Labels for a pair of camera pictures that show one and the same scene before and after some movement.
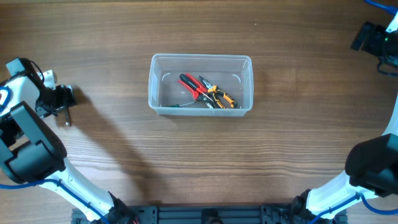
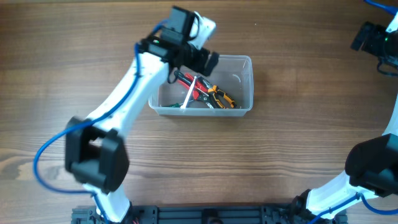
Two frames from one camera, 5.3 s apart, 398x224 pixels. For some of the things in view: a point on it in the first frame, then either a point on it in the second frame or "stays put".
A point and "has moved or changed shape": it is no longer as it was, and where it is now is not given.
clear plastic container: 232,74 stays put
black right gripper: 371,45 stays put
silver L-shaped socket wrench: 67,121 → 189,92
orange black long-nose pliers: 212,90 stays put
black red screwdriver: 190,83 has moved or changed shape
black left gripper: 68,99 → 199,63
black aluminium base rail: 282,214 stays put
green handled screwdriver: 178,106 has moved or changed shape
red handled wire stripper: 199,93 stays put
